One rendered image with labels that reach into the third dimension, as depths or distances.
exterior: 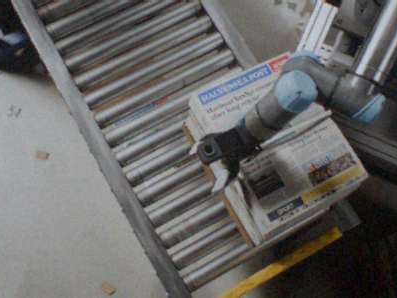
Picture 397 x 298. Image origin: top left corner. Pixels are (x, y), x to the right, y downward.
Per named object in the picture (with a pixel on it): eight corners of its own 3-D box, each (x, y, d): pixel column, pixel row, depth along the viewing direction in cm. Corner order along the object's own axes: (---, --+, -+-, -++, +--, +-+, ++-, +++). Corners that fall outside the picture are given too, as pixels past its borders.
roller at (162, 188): (278, 129, 165) (286, 135, 161) (136, 205, 156) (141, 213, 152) (273, 115, 163) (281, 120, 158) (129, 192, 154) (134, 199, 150)
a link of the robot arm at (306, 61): (327, 90, 124) (317, 118, 116) (282, 68, 125) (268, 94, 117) (343, 63, 118) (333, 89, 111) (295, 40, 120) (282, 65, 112)
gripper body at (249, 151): (248, 164, 128) (281, 137, 120) (223, 173, 122) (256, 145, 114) (232, 136, 130) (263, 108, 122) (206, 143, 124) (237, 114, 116)
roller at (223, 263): (331, 211, 157) (336, 208, 153) (186, 296, 149) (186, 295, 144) (321, 196, 159) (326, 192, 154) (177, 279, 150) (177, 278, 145)
